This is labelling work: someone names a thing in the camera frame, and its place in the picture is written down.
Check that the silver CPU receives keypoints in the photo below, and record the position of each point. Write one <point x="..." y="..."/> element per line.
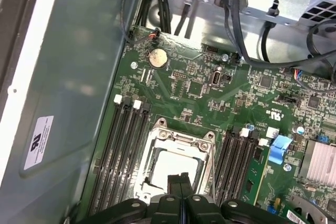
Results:
<point x="173" y="163"/>

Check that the green motherboard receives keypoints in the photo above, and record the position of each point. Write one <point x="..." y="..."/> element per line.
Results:
<point x="210" y="95"/>

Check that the green RAM stick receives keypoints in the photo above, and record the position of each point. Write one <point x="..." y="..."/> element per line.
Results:
<point x="258" y="171"/>

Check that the white case label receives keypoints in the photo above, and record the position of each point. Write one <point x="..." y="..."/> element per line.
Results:
<point x="39" y="142"/>

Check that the metal socket cover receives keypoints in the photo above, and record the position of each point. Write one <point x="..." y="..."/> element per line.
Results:
<point x="146" y="159"/>

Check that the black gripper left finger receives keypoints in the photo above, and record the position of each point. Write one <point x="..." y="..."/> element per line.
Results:
<point x="162" y="208"/>

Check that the black PC case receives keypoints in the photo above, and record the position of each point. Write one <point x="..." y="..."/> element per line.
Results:
<point x="65" y="51"/>

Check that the silver heat sink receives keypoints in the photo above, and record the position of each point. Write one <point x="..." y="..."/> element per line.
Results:
<point x="320" y="161"/>

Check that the metal locking lever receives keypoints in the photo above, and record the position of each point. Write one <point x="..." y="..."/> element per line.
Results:
<point x="214" y="182"/>

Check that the CPU socket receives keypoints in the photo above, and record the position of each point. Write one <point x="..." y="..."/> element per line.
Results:
<point x="160" y="129"/>

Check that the round coin battery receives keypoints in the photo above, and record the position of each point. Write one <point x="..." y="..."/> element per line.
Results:
<point x="157" y="58"/>

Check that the blue ribbon connector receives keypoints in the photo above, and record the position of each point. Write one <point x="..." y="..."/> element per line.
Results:
<point x="281" y="150"/>

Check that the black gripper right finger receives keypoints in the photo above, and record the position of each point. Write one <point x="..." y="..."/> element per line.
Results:
<point x="194" y="208"/>

